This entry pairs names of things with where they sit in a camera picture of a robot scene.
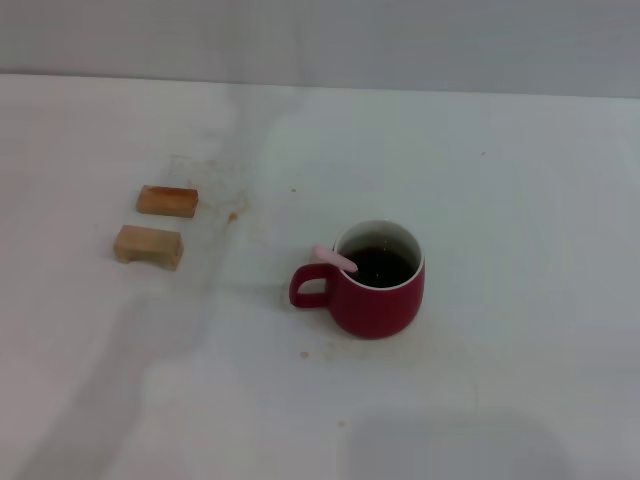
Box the red ceramic cup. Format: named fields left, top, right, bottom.
left=289, top=218, right=426, bottom=341

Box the orange stained wooden block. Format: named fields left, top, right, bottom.
left=135, top=184, right=199, bottom=220

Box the dark coffee liquid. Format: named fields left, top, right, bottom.
left=344, top=244, right=417, bottom=290

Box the pink handled metal spoon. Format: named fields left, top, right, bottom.
left=312, top=243, right=359, bottom=274

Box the pale notched wooden block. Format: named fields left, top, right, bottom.
left=112, top=224, right=184, bottom=272

